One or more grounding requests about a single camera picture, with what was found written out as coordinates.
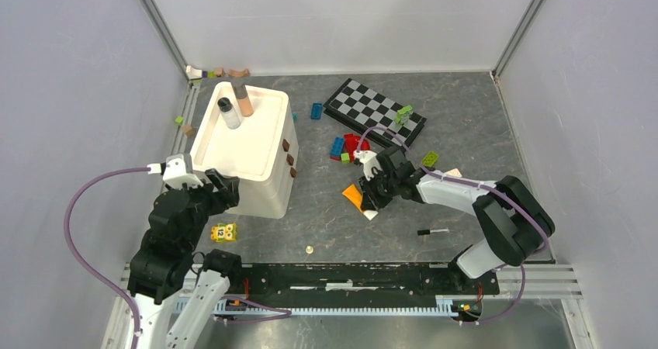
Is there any black eyeliner pen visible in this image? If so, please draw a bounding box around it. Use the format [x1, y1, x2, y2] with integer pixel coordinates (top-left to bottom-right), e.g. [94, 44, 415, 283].
[417, 228, 449, 236]

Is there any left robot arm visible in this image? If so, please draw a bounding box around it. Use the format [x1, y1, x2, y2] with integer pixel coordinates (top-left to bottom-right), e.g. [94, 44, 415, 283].
[128, 163, 239, 348]

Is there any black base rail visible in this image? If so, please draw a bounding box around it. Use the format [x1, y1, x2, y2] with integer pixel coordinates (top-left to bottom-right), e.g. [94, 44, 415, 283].
[228, 262, 500, 309]

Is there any green lego plate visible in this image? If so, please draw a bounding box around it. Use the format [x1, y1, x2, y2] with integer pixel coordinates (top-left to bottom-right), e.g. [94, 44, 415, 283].
[395, 105, 414, 126]

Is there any yellow owl number block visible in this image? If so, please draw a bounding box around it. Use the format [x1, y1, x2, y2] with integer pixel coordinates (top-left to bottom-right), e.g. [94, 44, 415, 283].
[210, 223, 237, 243]

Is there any small brown wooden block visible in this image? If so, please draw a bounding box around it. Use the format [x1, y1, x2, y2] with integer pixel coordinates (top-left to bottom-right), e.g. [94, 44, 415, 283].
[181, 124, 196, 138]

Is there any tan wooden arch block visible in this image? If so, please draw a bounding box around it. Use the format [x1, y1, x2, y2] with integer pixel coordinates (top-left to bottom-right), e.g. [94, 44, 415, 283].
[227, 68, 251, 78]

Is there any green lego brick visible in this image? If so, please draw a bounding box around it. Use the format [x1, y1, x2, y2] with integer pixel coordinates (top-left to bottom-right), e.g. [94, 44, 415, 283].
[421, 151, 439, 168]

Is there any small blue lego brick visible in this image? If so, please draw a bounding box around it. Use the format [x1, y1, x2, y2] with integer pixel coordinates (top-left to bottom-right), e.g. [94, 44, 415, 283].
[310, 102, 323, 120]

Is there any clear vial black cap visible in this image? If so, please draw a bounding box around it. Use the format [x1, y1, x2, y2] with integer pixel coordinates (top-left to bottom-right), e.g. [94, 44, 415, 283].
[217, 97, 241, 130]

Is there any blue red lego stack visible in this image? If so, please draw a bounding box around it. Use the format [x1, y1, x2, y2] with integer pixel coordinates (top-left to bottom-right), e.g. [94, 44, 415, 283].
[330, 136, 345, 161]

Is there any concealer tube grey cap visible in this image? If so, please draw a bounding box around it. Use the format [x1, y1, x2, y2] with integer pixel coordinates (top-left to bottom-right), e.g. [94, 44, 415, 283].
[231, 78, 254, 118]

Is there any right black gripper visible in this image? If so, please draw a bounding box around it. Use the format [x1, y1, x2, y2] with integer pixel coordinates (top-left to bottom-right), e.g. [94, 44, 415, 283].
[358, 168, 398, 211]

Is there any orange white cream tube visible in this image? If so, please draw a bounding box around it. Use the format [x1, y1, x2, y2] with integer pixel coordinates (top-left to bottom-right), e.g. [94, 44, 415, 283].
[342, 184, 378, 221]

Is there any cream lego brick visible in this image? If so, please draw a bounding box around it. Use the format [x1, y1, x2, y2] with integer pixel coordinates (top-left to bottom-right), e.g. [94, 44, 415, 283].
[445, 168, 462, 178]

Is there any black grey checkerboard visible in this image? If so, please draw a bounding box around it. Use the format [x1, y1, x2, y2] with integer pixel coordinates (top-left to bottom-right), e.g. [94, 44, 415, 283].
[324, 78, 427, 148]

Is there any white drawer organizer box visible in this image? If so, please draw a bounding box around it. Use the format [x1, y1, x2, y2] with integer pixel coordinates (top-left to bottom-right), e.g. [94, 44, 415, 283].
[190, 81, 300, 219]

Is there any red lego arch piece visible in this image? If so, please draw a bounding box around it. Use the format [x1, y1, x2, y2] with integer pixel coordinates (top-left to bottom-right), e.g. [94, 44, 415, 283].
[344, 133, 361, 161]

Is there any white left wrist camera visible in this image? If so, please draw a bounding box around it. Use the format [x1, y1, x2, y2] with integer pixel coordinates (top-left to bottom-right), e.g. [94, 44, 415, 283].
[147, 153, 203, 190]

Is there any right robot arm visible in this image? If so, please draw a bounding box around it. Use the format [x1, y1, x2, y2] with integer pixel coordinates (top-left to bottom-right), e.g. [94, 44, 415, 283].
[355, 146, 555, 293]

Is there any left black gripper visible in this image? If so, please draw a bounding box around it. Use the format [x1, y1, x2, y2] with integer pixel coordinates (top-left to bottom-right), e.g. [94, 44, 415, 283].
[173, 166, 240, 250]

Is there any white block by wall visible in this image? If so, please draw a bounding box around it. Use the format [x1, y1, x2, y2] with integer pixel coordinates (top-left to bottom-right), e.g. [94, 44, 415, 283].
[185, 65, 204, 81]

